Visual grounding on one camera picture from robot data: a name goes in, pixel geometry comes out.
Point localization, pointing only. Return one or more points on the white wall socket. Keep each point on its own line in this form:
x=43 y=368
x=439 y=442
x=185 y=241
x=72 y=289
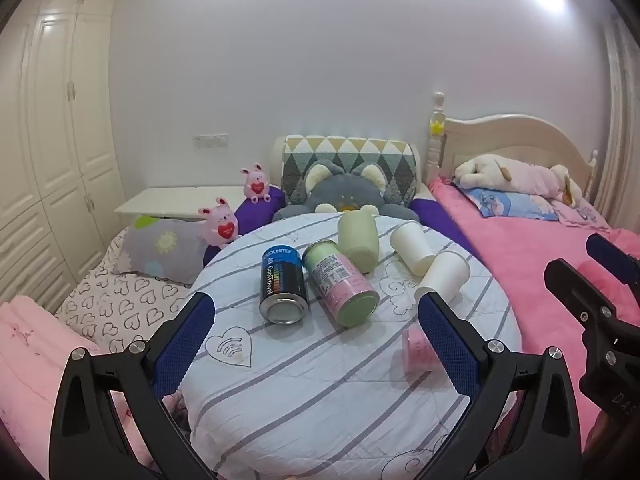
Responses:
x=210 y=140

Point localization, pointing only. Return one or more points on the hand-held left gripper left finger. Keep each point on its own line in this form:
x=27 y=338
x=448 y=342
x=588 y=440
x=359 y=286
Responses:
x=184 y=336

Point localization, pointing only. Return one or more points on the pink folded blanket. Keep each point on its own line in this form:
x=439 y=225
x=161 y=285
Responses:
x=35 y=350

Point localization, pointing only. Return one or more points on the triangle patterned pillow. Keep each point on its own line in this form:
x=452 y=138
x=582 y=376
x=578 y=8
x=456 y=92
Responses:
x=400 y=160

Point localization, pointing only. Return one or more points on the grey flower pillow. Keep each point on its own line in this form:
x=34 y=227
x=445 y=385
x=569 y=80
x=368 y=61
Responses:
x=165 y=247

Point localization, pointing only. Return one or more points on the dark blue can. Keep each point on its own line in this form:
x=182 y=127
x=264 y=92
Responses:
x=281 y=280

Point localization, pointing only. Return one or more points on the white folding table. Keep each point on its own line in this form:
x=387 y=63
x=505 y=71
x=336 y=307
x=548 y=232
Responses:
x=170 y=200

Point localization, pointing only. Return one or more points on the green and pink can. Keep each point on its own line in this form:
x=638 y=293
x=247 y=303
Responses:
x=337 y=280

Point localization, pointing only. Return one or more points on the pink bed blanket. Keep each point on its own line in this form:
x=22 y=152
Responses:
x=515 y=270

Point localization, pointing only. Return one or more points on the heart patterned sheet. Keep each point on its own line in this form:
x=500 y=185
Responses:
x=115 y=305

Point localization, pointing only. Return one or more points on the pink cup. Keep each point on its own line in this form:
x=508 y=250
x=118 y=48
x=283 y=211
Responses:
x=419 y=352

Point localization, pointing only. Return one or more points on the pale green cup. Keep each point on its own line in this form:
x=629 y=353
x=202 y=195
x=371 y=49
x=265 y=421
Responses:
x=357 y=240

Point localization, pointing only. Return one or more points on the white paper cup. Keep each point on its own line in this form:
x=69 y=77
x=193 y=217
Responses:
x=445 y=275
x=411 y=246

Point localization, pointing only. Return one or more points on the cream bed headboard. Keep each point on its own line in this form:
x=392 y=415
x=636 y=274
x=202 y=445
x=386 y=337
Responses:
x=510 y=137

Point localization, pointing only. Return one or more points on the pink bunny plush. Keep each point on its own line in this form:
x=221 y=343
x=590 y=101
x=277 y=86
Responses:
x=257 y=185
x=221 y=225

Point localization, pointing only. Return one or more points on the cream wardrobe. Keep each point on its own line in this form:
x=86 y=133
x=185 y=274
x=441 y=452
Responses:
x=55 y=135

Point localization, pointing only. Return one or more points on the white and pink plush dog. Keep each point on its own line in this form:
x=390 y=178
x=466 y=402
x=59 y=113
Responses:
x=520 y=175

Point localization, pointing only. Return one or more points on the cream curtain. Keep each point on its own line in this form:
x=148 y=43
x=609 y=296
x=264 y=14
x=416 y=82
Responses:
x=622 y=125

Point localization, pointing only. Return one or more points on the blue cartoon pillow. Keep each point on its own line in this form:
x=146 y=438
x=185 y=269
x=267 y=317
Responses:
x=505 y=205

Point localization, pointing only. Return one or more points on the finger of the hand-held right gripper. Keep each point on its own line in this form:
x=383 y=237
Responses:
x=575 y=285
x=611 y=256

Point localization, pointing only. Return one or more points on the grey cat plush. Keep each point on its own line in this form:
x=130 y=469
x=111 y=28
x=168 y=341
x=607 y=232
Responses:
x=340 y=190

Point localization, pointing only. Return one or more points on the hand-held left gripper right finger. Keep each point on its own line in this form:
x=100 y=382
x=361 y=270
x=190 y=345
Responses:
x=450 y=340

